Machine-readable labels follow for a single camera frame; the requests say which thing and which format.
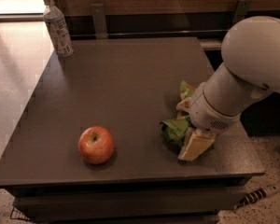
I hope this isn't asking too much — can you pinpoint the striped black white object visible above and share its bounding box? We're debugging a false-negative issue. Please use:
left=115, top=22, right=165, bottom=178
left=234, top=185, right=280, bottom=209

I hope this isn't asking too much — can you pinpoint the plastic bottle with label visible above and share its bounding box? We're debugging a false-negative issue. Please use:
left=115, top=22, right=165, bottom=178
left=43, top=0, right=74, bottom=57

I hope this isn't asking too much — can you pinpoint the grey table drawer unit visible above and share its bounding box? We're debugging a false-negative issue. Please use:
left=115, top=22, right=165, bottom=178
left=4, top=177, right=251, bottom=224

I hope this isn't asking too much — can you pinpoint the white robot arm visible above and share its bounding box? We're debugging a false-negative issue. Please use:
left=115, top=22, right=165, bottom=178
left=176, top=16, right=280, bottom=161

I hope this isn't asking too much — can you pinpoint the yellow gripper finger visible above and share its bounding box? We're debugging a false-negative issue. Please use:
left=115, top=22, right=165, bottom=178
left=178, top=128, right=217, bottom=161
left=176, top=90, right=194, bottom=112

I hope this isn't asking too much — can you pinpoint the wire rack on floor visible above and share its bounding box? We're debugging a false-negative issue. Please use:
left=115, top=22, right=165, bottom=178
left=9, top=207, right=30, bottom=221

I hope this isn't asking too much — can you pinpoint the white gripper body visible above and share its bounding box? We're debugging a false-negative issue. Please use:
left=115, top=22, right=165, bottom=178
left=189, top=82, right=240, bottom=133

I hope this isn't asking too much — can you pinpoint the right metal bracket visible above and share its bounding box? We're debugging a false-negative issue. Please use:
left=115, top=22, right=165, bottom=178
left=231, top=0, right=252, bottom=25

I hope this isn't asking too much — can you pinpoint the green rice chip bag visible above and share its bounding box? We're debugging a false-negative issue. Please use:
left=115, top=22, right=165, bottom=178
left=161, top=81, right=197, bottom=148

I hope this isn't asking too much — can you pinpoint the red apple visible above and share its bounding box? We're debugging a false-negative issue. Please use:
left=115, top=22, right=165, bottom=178
left=78, top=126, right=115, bottom=164

